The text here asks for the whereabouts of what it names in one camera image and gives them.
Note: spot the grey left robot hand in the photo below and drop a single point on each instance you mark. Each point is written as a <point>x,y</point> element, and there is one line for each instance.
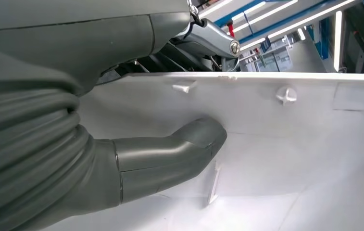
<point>57,44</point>

